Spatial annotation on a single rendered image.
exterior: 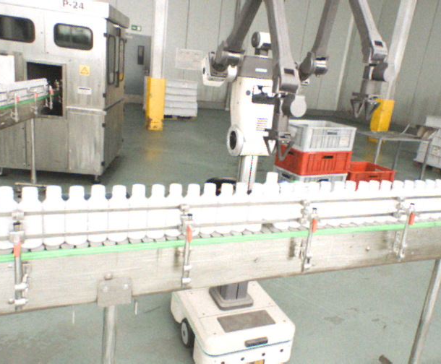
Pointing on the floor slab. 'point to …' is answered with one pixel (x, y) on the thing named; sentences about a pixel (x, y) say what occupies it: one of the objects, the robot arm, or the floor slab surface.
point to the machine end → (3, 159)
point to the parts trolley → (398, 148)
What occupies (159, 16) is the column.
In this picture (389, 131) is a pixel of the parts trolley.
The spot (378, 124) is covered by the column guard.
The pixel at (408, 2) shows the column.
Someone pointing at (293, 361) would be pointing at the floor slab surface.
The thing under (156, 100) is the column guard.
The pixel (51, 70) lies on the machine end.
